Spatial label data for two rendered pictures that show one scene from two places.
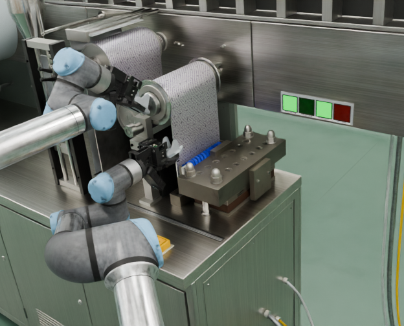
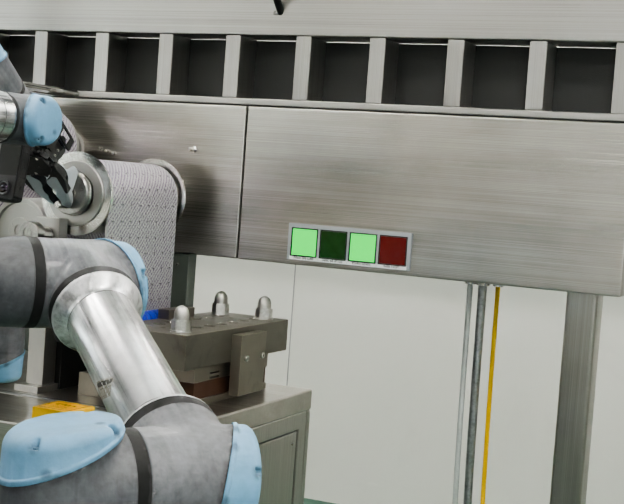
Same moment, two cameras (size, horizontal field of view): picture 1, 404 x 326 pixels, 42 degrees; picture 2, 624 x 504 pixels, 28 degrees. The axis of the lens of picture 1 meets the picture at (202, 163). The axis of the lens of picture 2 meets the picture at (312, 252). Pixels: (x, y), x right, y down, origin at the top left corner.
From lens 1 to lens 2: 0.94 m
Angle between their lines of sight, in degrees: 29
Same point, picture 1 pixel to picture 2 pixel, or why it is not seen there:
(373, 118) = (443, 255)
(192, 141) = not seen: hidden behind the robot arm
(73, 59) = not seen: outside the picture
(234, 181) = (210, 339)
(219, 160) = not seen: hidden behind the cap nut
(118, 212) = (12, 333)
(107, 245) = (64, 252)
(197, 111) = (145, 233)
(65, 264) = not seen: outside the picture
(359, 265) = not seen: outside the picture
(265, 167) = (258, 340)
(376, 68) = (449, 171)
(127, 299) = (103, 311)
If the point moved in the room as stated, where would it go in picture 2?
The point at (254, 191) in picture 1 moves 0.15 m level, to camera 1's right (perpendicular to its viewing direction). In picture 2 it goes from (237, 376) to (318, 378)
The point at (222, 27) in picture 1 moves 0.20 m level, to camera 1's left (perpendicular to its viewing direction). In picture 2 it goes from (195, 118) to (93, 109)
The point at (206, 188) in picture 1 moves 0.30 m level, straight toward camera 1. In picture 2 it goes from (164, 337) to (197, 365)
